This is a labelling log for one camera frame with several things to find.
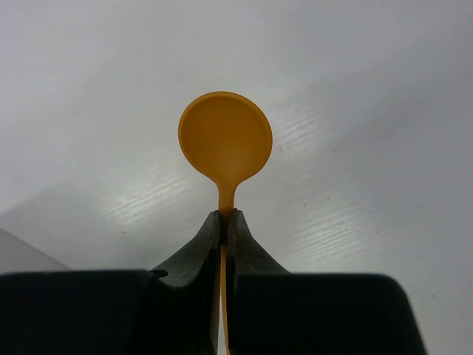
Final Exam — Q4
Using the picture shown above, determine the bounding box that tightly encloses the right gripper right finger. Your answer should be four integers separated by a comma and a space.
225, 209, 295, 354

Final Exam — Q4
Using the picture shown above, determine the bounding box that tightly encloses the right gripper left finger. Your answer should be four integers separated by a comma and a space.
146, 212, 221, 354

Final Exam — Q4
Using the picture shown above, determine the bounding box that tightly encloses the yellow-orange plastic spoon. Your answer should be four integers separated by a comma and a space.
178, 91, 273, 354

